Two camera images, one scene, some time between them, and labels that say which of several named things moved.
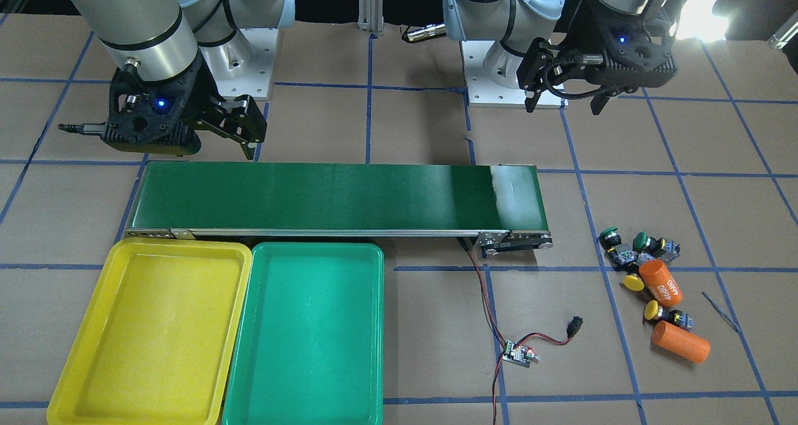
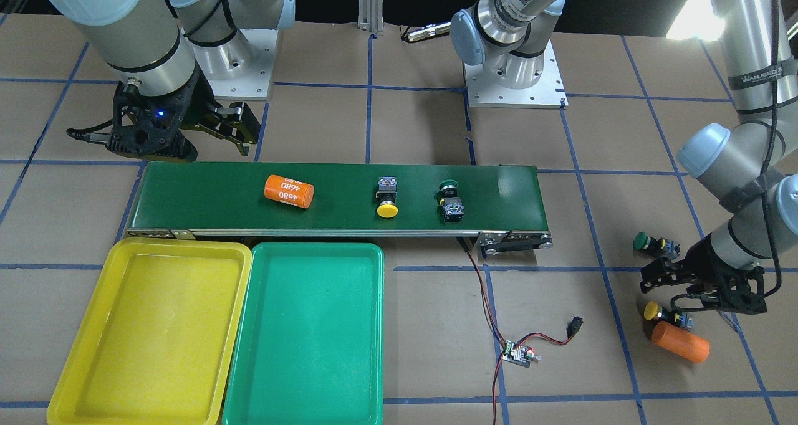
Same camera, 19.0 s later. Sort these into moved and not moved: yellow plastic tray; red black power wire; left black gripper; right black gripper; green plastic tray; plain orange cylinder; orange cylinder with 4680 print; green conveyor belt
Moved: left black gripper; orange cylinder with 4680 print
Not moved: red black power wire; green plastic tray; green conveyor belt; yellow plastic tray; right black gripper; plain orange cylinder
